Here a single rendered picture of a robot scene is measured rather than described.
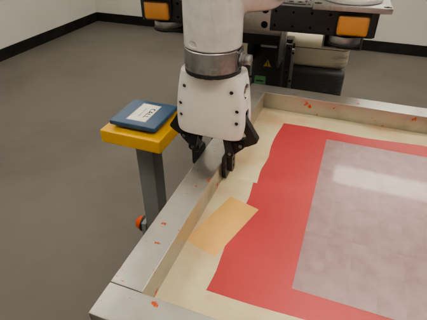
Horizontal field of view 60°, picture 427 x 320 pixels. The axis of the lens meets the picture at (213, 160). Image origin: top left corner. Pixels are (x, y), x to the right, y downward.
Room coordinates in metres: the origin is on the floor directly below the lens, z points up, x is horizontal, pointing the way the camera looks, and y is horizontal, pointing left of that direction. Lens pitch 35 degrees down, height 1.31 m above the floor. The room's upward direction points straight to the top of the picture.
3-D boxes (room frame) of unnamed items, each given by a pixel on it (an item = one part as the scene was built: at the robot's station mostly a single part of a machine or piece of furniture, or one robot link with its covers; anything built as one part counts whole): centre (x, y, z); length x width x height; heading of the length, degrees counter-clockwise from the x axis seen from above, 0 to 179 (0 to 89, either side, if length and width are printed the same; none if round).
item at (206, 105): (0.47, 0.00, 1.09); 0.10 x 0.08 x 0.11; 69
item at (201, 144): (0.48, 0.03, 0.99); 0.03 x 0.03 x 0.07; 69
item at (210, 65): (0.47, -0.01, 1.15); 0.09 x 0.07 x 0.03; 69
